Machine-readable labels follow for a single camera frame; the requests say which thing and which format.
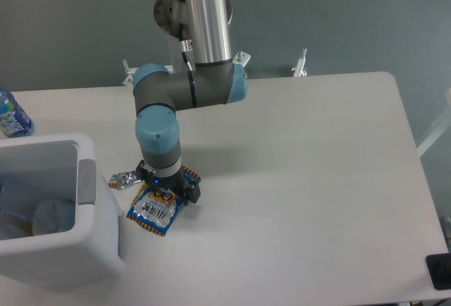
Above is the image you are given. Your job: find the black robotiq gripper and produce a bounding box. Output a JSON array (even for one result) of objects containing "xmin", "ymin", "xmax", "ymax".
[{"xmin": 135, "ymin": 159, "xmax": 201, "ymax": 204}]

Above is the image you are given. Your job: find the blue snack wrapper bag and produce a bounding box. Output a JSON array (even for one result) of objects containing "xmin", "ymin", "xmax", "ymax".
[{"xmin": 108, "ymin": 166, "xmax": 201, "ymax": 236}]

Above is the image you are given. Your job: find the crushed clear plastic bottle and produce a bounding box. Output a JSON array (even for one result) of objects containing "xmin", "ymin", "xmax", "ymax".
[{"xmin": 1, "ymin": 177, "xmax": 75, "ymax": 240}]

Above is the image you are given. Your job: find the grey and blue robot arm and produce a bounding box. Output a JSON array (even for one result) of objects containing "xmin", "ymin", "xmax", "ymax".
[{"xmin": 132, "ymin": 0, "xmax": 247, "ymax": 203}]

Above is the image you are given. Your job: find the white plastic trash can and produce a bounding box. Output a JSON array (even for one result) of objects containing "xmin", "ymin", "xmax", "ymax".
[{"xmin": 1, "ymin": 133, "xmax": 123, "ymax": 286}]

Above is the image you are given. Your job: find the crumpled white tissue paper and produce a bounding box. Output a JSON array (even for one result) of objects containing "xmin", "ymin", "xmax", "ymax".
[{"xmin": 32, "ymin": 200, "xmax": 75, "ymax": 235}]

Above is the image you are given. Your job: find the blue labelled drink bottle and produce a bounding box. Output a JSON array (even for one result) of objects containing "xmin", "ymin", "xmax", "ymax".
[{"xmin": 1, "ymin": 87, "xmax": 34, "ymax": 138}]

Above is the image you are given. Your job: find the black device at table edge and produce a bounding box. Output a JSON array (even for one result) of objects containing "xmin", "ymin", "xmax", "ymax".
[{"xmin": 426, "ymin": 253, "xmax": 450, "ymax": 290}]

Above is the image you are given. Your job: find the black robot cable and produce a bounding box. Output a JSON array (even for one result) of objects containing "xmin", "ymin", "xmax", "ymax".
[{"xmin": 177, "ymin": 23, "xmax": 194, "ymax": 73}]

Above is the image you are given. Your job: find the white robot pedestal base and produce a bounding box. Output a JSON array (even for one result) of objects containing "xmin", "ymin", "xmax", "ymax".
[{"xmin": 121, "ymin": 0, "xmax": 252, "ymax": 87}]

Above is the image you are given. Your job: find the white table frame leg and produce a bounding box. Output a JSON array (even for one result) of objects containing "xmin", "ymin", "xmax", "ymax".
[{"xmin": 416, "ymin": 88, "xmax": 450, "ymax": 157}]

